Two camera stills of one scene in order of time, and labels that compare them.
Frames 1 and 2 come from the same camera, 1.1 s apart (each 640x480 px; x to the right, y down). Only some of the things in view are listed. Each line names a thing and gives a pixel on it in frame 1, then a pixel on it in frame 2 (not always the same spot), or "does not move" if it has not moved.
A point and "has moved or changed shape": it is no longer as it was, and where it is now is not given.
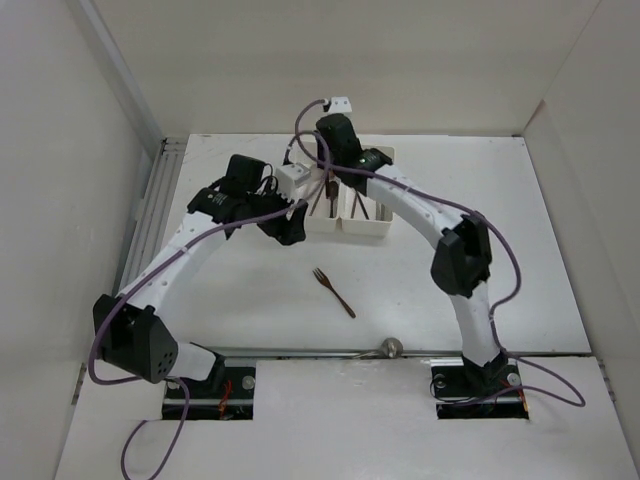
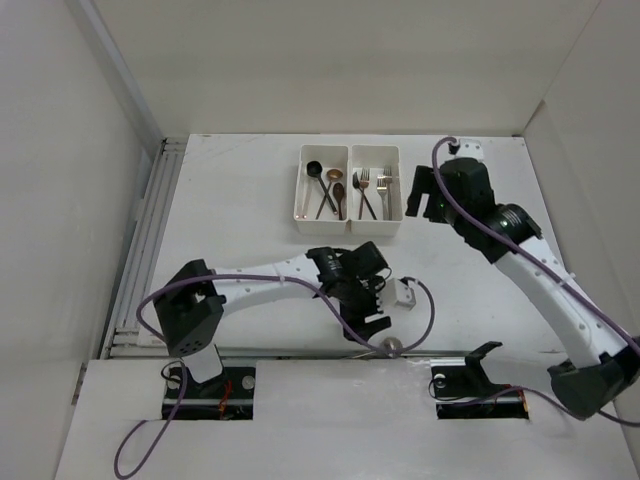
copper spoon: x=316 y=200 to x=331 y=175
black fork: x=357 y=196 has moved or changed shape
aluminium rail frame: x=151 y=228 does not move
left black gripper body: x=270 y=202 to x=362 y=302
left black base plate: x=226 y=383 does not move
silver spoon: x=391 y=348 does not move
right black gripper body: x=321 y=153 to x=435 y=209
